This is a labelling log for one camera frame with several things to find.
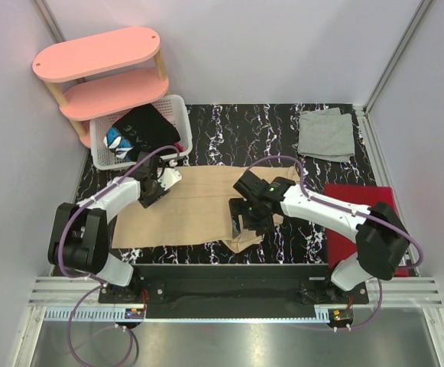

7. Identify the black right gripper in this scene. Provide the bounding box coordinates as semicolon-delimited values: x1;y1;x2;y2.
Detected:
228;197;275;239

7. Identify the beige t shirt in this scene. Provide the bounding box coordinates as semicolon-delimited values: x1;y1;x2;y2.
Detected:
111;164;301;254

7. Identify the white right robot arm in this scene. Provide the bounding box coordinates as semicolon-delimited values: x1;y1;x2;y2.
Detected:
228;171;411;303

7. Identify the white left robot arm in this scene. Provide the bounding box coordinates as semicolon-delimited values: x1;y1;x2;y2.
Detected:
47;145;181;303

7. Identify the blue white patterned garment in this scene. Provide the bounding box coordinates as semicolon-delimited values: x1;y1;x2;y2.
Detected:
103;127;133;161

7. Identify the black t shirt in basket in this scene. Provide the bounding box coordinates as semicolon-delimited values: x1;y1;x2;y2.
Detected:
112;104;183;162

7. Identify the black marble pattern mat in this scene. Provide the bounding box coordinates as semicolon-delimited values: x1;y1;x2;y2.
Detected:
76;102;378;265

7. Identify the white plastic laundry basket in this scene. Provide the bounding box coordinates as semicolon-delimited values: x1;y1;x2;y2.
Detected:
89;95;193;171

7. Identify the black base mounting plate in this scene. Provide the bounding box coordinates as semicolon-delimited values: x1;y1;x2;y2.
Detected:
99;264;369;322

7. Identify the folded grey t shirt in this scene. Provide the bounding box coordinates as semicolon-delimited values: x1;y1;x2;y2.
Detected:
297;108;355;163

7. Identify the left electronics connector board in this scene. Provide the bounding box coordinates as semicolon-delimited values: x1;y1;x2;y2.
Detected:
125;307;146;320

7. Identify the electronics connector board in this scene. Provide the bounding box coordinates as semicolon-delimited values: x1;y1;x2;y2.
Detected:
331;309;354;323
125;307;146;320

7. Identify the pink three-tier wooden shelf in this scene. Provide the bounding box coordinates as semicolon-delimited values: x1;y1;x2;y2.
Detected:
32;26;170;147

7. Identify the right electronics connector board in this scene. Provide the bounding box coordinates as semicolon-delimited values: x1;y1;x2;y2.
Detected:
331;309;354;323

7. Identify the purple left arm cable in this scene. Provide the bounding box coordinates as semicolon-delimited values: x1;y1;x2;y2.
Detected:
57;145;180;366

